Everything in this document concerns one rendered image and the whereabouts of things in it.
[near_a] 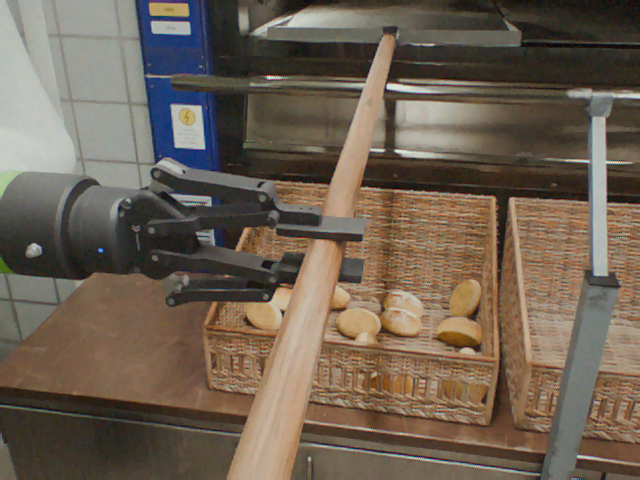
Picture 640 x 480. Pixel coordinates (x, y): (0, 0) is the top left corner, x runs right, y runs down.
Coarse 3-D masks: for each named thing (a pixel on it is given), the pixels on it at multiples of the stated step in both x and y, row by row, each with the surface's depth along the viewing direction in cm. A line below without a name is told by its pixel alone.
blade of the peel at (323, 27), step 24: (288, 24) 160; (312, 24) 160; (336, 24) 160; (360, 24) 160; (384, 24) 160; (408, 24) 159; (432, 24) 159; (456, 24) 159; (480, 24) 159; (504, 24) 158
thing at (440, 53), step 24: (264, 48) 145; (288, 48) 144; (312, 48) 143; (336, 48) 142; (360, 48) 141; (408, 48) 140; (432, 48) 139; (456, 48) 138; (480, 48) 137; (504, 48) 136; (528, 48) 136; (552, 48) 135; (576, 48) 134; (600, 48) 133; (624, 48) 133
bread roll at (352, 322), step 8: (344, 312) 142; (352, 312) 141; (360, 312) 141; (368, 312) 141; (336, 320) 142; (344, 320) 141; (352, 320) 141; (360, 320) 140; (368, 320) 140; (376, 320) 140; (344, 328) 141; (352, 328) 140; (360, 328) 140; (368, 328) 140; (376, 328) 140; (352, 336) 141
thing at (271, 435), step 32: (384, 64) 108; (352, 128) 77; (352, 160) 67; (352, 192) 60; (320, 256) 48; (320, 288) 45; (288, 320) 41; (320, 320) 42; (288, 352) 38; (320, 352) 41; (288, 384) 36; (256, 416) 34; (288, 416) 34; (256, 448) 31; (288, 448) 32
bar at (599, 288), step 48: (336, 96) 110; (384, 96) 108; (432, 96) 106; (480, 96) 105; (528, 96) 104; (576, 96) 103; (624, 96) 102; (576, 336) 97; (576, 384) 100; (576, 432) 104
